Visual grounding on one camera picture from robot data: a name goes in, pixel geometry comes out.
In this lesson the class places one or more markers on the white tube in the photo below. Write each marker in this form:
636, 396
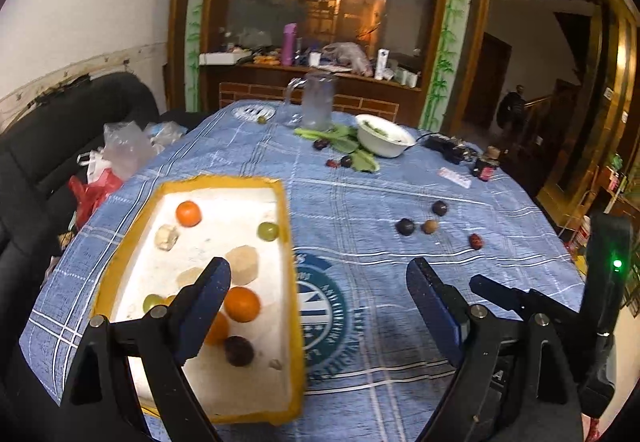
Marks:
382, 65

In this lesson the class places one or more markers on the pale sugarcane chunk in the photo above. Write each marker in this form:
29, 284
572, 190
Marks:
190, 276
166, 237

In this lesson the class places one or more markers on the flat white box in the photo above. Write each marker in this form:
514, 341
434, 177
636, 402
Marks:
220, 58

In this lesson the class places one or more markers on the black sofa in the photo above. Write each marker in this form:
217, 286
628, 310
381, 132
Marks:
50, 137

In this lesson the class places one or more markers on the wooden stair railing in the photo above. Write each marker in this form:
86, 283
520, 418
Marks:
550, 112

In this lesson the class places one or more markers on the white round disc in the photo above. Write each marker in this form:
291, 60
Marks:
255, 111

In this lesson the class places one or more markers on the red jujube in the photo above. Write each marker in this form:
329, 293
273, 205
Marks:
476, 241

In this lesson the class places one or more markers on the yellow-edged white foam tray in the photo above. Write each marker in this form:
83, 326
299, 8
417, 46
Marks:
225, 202

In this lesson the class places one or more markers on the red plastic bag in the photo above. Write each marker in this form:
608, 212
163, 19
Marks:
92, 192

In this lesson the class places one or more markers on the pale blue plastic bag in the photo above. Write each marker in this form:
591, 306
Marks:
167, 132

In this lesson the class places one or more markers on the bamboo painted pillar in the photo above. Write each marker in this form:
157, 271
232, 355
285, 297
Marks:
447, 22
195, 22

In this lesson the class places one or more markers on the brown wooden door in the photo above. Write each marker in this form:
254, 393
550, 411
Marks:
485, 82

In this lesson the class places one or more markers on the orange mandarin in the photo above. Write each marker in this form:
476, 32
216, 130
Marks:
220, 329
242, 304

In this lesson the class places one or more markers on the green vegetable scraps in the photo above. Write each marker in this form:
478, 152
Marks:
375, 124

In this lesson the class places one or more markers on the white jar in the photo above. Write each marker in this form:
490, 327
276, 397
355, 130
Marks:
410, 80

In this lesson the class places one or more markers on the green vegetable leaves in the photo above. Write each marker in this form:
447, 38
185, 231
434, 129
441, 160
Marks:
362, 161

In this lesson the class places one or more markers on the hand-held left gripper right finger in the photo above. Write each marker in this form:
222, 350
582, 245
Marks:
432, 307

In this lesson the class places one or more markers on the white cup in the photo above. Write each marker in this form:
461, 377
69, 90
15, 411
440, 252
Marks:
314, 58

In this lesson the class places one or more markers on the white bucket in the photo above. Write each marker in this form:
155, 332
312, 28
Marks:
582, 232

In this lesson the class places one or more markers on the tan sugarcane chunk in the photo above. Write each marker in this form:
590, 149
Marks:
242, 264

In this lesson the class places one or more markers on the purple thermos bottle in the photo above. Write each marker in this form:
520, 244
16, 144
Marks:
288, 47

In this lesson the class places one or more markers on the small green grape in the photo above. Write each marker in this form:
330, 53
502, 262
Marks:
152, 303

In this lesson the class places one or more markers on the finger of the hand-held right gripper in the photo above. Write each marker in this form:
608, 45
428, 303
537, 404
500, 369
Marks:
500, 294

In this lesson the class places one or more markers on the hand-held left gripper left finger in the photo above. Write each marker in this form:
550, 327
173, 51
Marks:
205, 317

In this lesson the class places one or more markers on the white bowl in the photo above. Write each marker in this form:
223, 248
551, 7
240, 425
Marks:
382, 145

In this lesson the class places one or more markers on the white red paper leaflet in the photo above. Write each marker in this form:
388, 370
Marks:
454, 177

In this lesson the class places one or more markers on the blue plaid tablecloth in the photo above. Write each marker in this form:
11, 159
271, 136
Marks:
360, 202

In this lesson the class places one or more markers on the small orange kumquat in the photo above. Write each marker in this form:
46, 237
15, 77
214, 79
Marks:
188, 213
171, 299

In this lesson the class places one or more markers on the black red cylinder can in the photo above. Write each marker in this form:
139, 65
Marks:
485, 168

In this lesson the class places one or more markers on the large green grape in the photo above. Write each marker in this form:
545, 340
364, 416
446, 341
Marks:
268, 231

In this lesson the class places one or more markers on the golden wooden door frame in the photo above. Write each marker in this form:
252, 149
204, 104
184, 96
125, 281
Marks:
615, 97

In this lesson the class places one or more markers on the wooden counter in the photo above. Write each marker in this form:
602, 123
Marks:
250, 90

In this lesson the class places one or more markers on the dark purple passion fruit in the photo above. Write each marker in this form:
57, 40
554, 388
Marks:
238, 350
405, 226
439, 207

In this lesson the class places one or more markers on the dark grape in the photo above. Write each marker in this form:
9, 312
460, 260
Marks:
320, 144
346, 161

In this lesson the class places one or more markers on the crumpled clear plastic bag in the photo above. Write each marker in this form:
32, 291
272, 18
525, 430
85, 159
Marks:
122, 147

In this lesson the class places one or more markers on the white plastic bag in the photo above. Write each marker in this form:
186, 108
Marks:
92, 161

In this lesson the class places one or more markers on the clear glass pitcher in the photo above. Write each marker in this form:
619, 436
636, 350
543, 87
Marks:
316, 102

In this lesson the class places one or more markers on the brown walnut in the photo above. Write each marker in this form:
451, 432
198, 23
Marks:
430, 226

